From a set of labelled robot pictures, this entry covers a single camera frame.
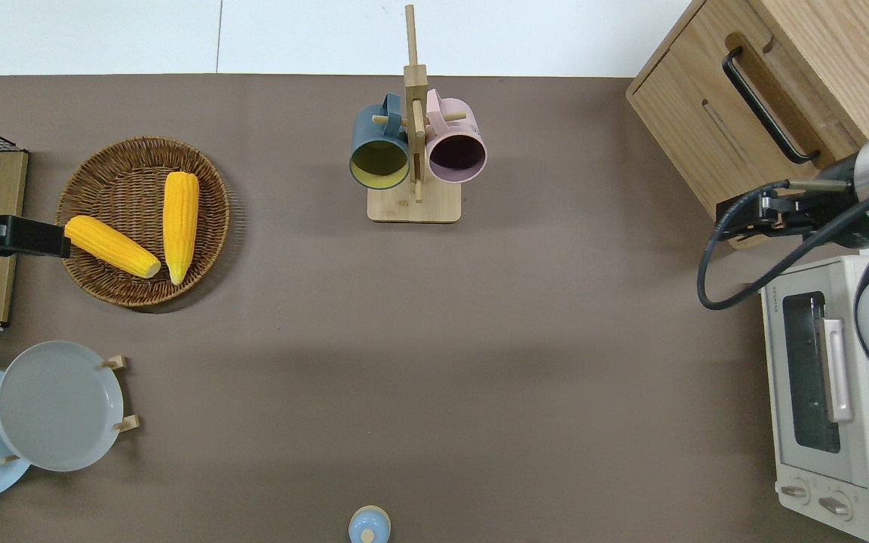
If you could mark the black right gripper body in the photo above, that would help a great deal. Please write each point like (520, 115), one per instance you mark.
(804, 219)

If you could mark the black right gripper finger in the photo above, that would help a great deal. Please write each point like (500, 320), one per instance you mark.
(740, 220)

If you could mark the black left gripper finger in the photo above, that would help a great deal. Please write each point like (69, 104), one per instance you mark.
(35, 237)

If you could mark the pink mug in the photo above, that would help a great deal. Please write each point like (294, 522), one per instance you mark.
(472, 132)

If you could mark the yellow corn cob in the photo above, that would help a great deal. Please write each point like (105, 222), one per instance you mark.
(110, 245)
(180, 222)

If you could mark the round wicker basket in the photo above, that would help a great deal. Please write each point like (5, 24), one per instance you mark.
(118, 173)

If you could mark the wooden cabinet box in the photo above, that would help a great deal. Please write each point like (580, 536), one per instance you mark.
(676, 113)

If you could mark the grey plate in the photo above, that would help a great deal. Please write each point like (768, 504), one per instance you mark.
(57, 407)

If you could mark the wooden plate rack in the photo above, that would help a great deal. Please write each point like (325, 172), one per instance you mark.
(127, 423)

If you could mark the white toaster oven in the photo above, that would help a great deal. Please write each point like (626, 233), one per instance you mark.
(864, 483)

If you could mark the silver toaster knob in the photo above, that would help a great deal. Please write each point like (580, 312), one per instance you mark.
(795, 492)
(834, 506)

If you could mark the wooden mug rack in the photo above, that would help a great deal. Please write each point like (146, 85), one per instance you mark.
(413, 207)

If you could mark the brown table mat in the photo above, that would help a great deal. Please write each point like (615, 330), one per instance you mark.
(434, 339)

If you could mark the dark blue mug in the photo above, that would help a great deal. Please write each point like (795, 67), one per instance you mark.
(370, 124)

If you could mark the small blue button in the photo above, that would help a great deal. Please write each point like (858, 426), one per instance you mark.
(369, 524)

